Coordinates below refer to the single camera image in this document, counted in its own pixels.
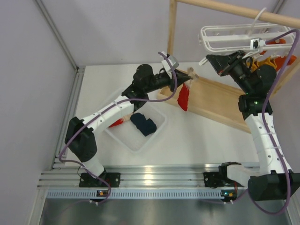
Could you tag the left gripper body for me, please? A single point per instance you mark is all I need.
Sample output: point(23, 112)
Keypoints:
point(172, 84)

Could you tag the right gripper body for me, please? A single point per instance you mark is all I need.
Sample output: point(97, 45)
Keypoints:
point(237, 70)

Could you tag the aluminium corner frame post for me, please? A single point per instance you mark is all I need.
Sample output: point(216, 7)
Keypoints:
point(55, 31)

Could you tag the clear plastic bin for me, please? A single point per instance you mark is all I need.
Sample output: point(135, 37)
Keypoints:
point(129, 137)

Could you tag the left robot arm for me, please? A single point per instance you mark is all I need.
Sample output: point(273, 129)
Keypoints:
point(81, 133)

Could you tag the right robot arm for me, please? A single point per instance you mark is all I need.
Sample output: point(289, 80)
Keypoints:
point(275, 179)

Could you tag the red and beige sock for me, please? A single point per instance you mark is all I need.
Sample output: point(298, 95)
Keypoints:
point(185, 90)

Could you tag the white plastic clip hanger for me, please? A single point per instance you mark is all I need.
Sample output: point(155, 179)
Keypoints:
point(226, 39)

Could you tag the orange sock far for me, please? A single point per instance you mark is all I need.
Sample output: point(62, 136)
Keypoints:
point(276, 42)

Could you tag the navy blue sock pair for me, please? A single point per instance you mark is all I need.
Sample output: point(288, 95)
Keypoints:
point(145, 126)

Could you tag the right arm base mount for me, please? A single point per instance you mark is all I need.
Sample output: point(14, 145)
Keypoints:
point(218, 178)

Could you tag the aluminium rail beam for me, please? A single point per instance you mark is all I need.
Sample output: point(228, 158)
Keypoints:
point(147, 176)

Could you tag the grey slotted cable duct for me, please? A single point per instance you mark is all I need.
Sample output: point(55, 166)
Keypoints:
point(142, 194)

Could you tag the wooden drying rack frame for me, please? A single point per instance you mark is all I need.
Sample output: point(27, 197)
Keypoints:
point(215, 100)

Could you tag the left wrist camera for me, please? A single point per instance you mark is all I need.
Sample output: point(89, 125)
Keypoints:
point(169, 62)

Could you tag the yellow sock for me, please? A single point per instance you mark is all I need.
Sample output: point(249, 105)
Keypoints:
point(268, 61)

